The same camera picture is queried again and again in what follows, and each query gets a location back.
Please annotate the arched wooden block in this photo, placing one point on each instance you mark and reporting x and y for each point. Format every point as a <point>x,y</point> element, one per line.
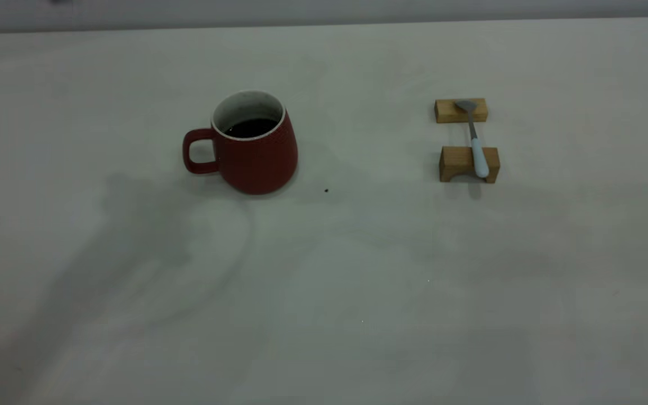
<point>456,160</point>

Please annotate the rectangular wooden block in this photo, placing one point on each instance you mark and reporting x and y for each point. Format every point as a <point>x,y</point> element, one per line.
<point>445,111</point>

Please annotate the red ceramic mug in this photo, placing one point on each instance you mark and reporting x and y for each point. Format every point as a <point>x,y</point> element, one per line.
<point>256,164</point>

